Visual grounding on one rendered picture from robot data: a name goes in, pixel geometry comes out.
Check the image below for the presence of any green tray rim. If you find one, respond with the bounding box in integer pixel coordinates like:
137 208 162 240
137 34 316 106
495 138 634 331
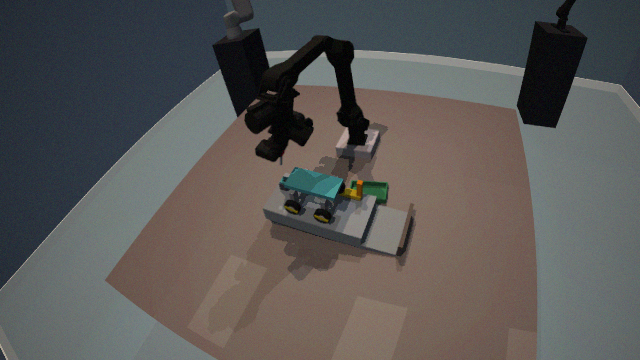
350 180 388 204

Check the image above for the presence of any green tray floor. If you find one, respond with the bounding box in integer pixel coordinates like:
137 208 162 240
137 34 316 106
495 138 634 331
352 185 386 199

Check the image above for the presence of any teal wheeled trolley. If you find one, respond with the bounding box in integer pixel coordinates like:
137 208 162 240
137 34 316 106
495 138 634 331
279 167 346 224

